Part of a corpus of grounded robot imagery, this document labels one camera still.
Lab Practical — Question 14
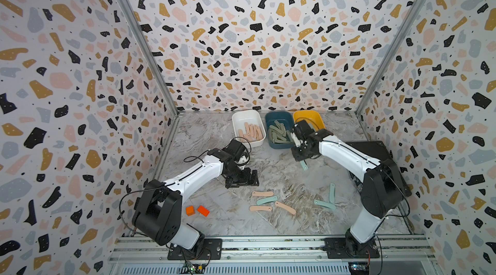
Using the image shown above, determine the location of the mint knife horizontal right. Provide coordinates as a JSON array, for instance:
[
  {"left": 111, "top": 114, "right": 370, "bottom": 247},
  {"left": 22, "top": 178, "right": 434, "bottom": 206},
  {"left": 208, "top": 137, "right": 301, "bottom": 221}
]
[{"left": 314, "top": 200, "right": 336, "bottom": 210}]

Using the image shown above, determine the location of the dark teal storage box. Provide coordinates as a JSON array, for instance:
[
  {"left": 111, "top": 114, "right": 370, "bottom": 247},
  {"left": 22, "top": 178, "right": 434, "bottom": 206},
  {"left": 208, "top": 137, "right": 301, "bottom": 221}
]
[{"left": 266, "top": 111, "right": 294, "bottom": 149}]

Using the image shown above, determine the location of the mint knife diagonal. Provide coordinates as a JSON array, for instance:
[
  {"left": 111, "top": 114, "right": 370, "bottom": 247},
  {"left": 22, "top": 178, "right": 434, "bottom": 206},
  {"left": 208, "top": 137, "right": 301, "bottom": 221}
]
[{"left": 300, "top": 161, "right": 308, "bottom": 170}]

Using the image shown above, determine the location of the orange block large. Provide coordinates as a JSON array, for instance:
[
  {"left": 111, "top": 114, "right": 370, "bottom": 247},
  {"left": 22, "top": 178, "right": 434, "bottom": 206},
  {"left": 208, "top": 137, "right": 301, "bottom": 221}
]
[{"left": 197, "top": 205, "right": 210, "bottom": 217}]

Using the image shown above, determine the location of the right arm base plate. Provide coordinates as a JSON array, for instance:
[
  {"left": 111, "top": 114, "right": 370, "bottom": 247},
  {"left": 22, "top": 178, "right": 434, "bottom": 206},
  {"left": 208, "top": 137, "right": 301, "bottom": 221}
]
[{"left": 324, "top": 237, "right": 380, "bottom": 260}]

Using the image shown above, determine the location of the mint knife right upright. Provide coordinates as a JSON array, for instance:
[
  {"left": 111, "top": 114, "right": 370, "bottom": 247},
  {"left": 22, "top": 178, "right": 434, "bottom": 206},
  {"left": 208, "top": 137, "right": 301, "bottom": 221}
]
[{"left": 329, "top": 183, "right": 335, "bottom": 204}]

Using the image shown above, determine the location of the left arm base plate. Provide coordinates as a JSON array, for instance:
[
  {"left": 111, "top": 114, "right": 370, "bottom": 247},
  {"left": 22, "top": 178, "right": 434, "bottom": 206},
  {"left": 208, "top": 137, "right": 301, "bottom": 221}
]
[{"left": 167, "top": 238, "right": 223, "bottom": 261}]

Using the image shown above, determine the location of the aluminium frame post right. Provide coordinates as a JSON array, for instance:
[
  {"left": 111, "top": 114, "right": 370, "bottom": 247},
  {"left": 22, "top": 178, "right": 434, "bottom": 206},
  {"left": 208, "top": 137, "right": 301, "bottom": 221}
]
[{"left": 355, "top": 0, "right": 426, "bottom": 120}]

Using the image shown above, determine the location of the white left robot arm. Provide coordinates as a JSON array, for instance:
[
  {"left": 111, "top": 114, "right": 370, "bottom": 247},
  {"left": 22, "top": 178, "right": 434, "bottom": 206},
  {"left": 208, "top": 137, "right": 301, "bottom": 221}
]
[{"left": 132, "top": 137, "right": 259, "bottom": 251}]

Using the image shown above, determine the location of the black case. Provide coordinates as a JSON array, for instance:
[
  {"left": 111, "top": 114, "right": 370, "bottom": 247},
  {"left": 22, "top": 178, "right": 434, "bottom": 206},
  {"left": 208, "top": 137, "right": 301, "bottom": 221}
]
[{"left": 346, "top": 141, "right": 392, "bottom": 194}]

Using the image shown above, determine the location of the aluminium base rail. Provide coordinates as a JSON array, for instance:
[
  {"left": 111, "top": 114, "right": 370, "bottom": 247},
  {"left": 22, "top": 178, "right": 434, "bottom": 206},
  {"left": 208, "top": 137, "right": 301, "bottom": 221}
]
[{"left": 109, "top": 234, "right": 442, "bottom": 274}]

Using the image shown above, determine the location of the aluminium frame post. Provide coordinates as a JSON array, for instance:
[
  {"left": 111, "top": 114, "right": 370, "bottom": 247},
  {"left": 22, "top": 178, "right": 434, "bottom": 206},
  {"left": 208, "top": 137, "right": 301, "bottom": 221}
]
[
  {"left": 116, "top": 0, "right": 178, "bottom": 118},
  {"left": 355, "top": 0, "right": 426, "bottom": 120}
]

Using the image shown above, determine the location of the mint knife centre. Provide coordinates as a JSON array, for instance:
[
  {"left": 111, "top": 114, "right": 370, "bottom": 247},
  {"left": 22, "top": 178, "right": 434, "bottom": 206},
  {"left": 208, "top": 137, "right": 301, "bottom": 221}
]
[{"left": 257, "top": 196, "right": 278, "bottom": 206}]

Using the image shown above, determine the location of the yellow storage box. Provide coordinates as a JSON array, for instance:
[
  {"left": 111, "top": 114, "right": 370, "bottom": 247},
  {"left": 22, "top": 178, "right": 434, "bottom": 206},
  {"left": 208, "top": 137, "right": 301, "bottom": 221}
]
[{"left": 293, "top": 110, "right": 325, "bottom": 131}]

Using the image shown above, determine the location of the green knife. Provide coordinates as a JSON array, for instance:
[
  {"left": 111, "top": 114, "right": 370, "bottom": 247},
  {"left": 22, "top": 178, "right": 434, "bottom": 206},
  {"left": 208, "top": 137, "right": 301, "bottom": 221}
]
[{"left": 275, "top": 120, "right": 287, "bottom": 138}]

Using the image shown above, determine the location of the orange block small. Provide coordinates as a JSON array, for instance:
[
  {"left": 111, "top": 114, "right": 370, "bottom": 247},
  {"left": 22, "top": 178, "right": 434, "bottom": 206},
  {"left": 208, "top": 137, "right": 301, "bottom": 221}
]
[{"left": 185, "top": 206, "right": 195, "bottom": 216}]

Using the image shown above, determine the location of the white storage box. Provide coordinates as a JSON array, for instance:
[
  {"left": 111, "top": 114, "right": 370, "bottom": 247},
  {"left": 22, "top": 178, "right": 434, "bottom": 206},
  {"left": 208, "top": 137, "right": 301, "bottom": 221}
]
[{"left": 232, "top": 110, "right": 266, "bottom": 150}]

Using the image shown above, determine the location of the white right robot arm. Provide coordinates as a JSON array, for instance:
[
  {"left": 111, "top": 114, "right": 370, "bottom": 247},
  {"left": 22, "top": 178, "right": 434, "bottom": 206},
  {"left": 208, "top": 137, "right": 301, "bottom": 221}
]
[{"left": 291, "top": 120, "right": 407, "bottom": 245}]

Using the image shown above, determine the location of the aluminium frame post left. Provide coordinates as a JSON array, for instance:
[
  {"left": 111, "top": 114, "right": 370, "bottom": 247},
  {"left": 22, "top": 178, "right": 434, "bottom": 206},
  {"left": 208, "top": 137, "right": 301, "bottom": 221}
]
[{"left": 116, "top": 0, "right": 178, "bottom": 118}]

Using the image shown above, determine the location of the pink knife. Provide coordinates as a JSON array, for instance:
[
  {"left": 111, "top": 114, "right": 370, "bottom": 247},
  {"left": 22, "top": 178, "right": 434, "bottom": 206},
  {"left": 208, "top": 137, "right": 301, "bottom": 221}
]
[
  {"left": 275, "top": 201, "right": 297, "bottom": 215},
  {"left": 252, "top": 191, "right": 275, "bottom": 198},
  {"left": 244, "top": 122, "right": 251, "bottom": 139},
  {"left": 238, "top": 129, "right": 244, "bottom": 142},
  {"left": 249, "top": 205, "right": 273, "bottom": 212}
]

